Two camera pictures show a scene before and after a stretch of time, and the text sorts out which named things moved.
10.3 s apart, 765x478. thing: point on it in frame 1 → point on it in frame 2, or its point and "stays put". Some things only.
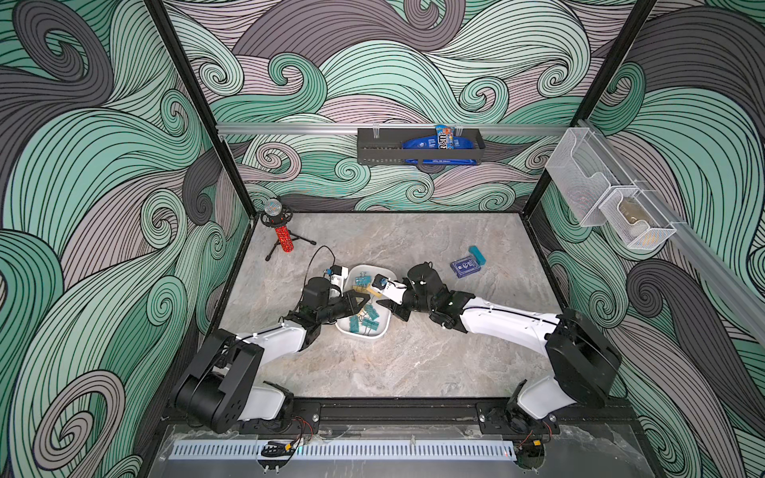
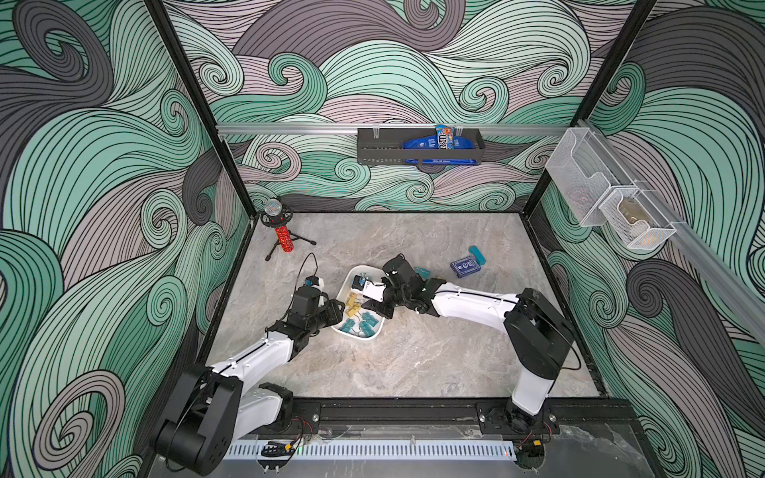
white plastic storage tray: [372, 321] stays put
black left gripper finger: [354, 305] → [334, 312]
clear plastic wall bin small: [637, 214] stays put
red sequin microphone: [279, 217] stays put
